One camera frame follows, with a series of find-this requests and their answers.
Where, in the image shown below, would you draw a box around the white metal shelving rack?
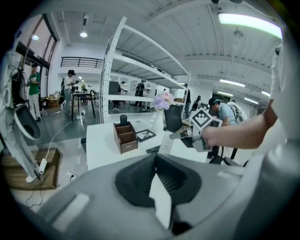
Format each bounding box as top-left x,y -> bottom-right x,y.
99,16 -> 192,124

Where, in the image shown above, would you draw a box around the black slim remote control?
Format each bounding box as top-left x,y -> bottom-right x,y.
146,145 -> 162,154

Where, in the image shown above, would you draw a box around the white power strip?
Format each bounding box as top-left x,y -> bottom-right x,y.
38,158 -> 47,174

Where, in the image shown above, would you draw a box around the brown wooden organizer box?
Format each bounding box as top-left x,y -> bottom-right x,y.
112,121 -> 138,155

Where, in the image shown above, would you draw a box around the white remote control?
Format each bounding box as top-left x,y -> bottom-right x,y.
161,131 -> 174,153

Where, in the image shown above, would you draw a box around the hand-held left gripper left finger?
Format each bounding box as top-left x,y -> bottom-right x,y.
37,153 -> 174,240

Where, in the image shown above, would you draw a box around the brown wooden pallet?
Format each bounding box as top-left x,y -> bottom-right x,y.
0,147 -> 62,190

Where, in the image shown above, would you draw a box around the person's right forearm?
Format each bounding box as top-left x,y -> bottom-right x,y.
222,112 -> 278,150

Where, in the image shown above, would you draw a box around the purple and pink flowers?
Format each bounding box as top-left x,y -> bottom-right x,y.
151,91 -> 174,111

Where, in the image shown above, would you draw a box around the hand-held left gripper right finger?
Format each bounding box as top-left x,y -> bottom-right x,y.
156,153 -> 246,236

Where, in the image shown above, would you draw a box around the long ceiling tube light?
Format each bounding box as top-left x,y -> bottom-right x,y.
217,13 -> 283,39

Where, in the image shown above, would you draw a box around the thin black cable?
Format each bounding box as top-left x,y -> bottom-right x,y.
24,174 -> 45,208

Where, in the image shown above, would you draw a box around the black picture frame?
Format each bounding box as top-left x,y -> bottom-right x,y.
135,128 -> 157,143

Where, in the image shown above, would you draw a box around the black metal railing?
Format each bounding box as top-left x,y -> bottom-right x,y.
60,56 -> 104,69

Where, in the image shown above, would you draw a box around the black mesh office chair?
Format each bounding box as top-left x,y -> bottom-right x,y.
163,105 -> 188,133

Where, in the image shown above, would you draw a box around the person's right hand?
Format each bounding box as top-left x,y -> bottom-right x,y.
201,126 -> 227,153

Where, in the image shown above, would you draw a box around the white power cable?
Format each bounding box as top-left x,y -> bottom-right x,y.
45,114 -> 79,160

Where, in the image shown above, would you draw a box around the white vase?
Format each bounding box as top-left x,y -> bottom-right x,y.
151,109 -> 165,132

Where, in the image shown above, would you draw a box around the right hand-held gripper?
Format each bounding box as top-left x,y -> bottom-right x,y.
169,108 -> 223,152

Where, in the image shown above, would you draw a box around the person's white t-shirt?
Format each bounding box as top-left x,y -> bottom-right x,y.
234,35 -> 300,240

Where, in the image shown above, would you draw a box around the black table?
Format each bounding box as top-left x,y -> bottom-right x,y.
71,93 -> 96,121

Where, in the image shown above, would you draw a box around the white round bin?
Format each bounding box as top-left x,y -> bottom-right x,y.
14,104 -> 42,141

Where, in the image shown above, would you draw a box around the round pendant lamp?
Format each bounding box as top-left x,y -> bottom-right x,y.
79,16 -> 89,38

